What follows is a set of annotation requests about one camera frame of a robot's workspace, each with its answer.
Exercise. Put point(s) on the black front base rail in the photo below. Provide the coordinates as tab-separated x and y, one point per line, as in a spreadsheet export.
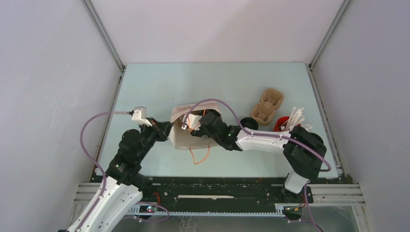
223	194

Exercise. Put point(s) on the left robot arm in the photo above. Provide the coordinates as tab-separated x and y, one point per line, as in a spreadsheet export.
123	186

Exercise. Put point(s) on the aluminium frame rail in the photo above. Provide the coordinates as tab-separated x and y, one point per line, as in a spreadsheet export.
98	23

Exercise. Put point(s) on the paper bag orange handles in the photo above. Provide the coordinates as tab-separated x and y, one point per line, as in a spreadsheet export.
182	139

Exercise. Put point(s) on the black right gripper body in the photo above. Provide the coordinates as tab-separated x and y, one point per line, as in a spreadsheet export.
202	131

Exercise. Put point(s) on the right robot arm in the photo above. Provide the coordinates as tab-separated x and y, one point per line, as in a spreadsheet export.
304	150

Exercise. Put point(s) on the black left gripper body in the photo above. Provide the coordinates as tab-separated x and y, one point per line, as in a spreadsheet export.
155	133

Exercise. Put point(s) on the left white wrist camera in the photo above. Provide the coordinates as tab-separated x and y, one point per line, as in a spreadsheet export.
139	116

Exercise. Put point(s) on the brown pulp cup carrier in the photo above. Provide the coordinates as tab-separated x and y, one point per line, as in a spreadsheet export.
264	111

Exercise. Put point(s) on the red straw holder cup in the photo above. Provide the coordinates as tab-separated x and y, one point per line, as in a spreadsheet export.
280	123

